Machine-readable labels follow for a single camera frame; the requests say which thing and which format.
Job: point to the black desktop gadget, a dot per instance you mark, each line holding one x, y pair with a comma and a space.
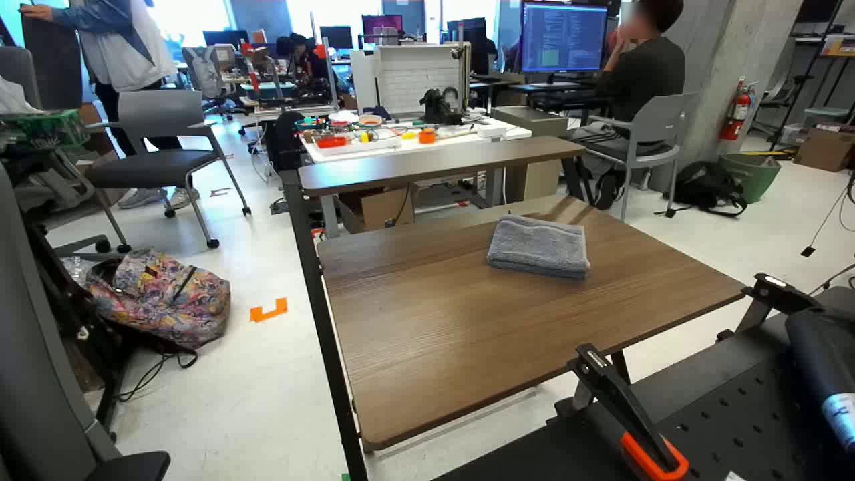
442, 106

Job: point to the black metal shelf rack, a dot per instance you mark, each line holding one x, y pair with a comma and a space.
816, 43

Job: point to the brown cardboard box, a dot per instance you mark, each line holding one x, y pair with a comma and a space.
824, 148

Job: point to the dark grey cabinet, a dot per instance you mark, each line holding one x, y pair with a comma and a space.
54, 57

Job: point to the cardboard box under desk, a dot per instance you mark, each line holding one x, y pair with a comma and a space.
374, 209

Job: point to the seated person in dark shirt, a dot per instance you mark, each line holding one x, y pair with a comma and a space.
643, 71

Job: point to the black backpack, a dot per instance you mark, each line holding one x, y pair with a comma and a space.
710, 189

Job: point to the lit blue computer monitor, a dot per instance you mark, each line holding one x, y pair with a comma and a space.
561, 39

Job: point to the green patterned cloth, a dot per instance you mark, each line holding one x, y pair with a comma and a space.
42, 124

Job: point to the purple lit monitor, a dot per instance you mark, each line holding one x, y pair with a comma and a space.
382, 27

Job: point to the black bag beside desk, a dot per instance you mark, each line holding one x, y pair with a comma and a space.
283, 140

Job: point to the black metal table frame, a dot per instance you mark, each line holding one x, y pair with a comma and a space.
311, 268

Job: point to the white upright board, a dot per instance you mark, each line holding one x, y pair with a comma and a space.
417, 77

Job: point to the standing person in white top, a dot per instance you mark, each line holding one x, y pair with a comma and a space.
116, 43

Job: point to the dark grey office chair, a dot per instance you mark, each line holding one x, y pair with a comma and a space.
35, 376

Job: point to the green basket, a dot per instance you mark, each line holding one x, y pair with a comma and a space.
755, 174

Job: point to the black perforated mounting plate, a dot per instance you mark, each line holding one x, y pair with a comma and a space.
712, 419

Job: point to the grey chair with armrests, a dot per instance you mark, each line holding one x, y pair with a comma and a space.
643, 144

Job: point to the red toy block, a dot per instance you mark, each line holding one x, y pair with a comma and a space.
336, 140

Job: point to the white table board with toys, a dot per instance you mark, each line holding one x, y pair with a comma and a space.
462, 132

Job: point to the long wooden desk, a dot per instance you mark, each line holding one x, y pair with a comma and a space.
429, 162

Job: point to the colourful patterned backpack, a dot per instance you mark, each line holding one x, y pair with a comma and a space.
161, 297

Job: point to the grey folded towel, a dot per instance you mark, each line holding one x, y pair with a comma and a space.
537, 245

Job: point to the orange toy block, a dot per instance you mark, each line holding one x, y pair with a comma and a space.
429, 137

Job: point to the orange floor tape marker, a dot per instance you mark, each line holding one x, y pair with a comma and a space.
267, 311

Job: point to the red fire extinguisher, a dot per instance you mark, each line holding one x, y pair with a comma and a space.
736, 114

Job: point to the black handheld device blue label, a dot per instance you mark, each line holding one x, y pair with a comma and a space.
830, 365

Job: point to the grey chair with metal legs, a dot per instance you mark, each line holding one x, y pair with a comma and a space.
157, 144

